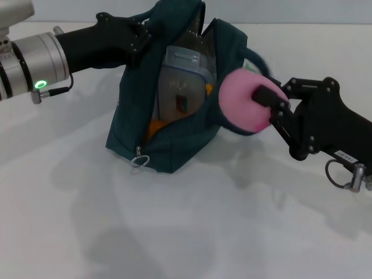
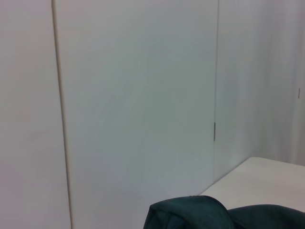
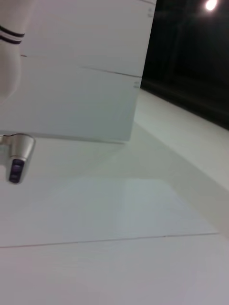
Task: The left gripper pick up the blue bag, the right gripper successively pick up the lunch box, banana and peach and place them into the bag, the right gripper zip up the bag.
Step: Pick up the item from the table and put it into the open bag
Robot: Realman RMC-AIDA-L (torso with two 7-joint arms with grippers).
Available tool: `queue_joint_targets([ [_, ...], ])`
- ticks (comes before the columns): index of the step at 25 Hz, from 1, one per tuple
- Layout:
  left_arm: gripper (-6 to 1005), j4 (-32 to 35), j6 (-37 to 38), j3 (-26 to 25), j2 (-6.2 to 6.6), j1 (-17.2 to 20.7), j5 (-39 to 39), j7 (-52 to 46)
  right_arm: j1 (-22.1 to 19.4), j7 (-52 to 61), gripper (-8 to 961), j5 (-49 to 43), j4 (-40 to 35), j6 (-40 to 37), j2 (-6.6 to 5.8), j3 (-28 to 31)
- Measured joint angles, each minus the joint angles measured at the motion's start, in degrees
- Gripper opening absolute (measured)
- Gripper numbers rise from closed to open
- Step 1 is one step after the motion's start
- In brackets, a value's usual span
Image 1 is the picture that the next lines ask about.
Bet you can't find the silver right gripper connector stub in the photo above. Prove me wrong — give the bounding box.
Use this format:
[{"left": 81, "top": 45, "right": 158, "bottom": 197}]
[{"left": 352, "top": 163, "right": 366, "bottom": 193}]

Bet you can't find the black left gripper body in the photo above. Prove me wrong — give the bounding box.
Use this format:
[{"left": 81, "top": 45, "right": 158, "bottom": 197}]
[{"left": 54, "top": 11, "right": 138, "bottom": 75}]

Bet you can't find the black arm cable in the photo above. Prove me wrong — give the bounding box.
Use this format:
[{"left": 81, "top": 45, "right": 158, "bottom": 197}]
[
  {"left": 324, "top": 159, "right": 372, "bottom": 192},
  {"left": 31, "top": 72, "right": 74, "bottom": 105}
]

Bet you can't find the pink peach toy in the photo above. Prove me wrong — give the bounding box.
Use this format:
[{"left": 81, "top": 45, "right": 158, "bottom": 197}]
[{"left": 217, "top": 69, "right": 291, "bottom": 134}]

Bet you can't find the yellow banana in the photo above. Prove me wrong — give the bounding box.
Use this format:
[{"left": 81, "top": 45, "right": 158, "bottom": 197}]
[{"left": 144, "top": 83, "right": 216, "bottom": 143}]

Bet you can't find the clear food container blue seal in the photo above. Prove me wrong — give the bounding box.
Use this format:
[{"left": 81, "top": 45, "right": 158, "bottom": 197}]
[{"left": 152, "top": 45, "right": 216, "bottom": 121}]

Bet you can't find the dark teal insulated lunch bag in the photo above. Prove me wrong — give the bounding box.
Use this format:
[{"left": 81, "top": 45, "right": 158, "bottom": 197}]
[{"left": 104, "top": 0, "right": 280, "bottom": 174}]

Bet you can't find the metal zipper pull ring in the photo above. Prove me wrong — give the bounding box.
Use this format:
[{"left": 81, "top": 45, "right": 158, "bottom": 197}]
[{"left": 130, "top": 146, "right": 151, "bottom": 169}]

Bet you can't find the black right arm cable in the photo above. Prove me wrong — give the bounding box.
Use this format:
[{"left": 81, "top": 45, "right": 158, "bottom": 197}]
[{"left": 324, "top": 159, "right": 372, "bottom": 192}]

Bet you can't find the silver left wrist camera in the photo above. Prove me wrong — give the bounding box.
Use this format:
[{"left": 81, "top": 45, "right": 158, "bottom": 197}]
[{"left": 0, "top": 0, "right": 35, "bottom": 30}]

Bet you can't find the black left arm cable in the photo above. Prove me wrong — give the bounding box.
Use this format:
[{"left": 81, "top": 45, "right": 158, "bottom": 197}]
[{"left": 31, "top": 72, "right": 74, "bottom": 105}]

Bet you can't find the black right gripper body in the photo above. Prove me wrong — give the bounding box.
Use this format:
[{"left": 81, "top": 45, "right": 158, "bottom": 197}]
[{"left": 291, "top": 76, "right": 372, "bottom": 176}]

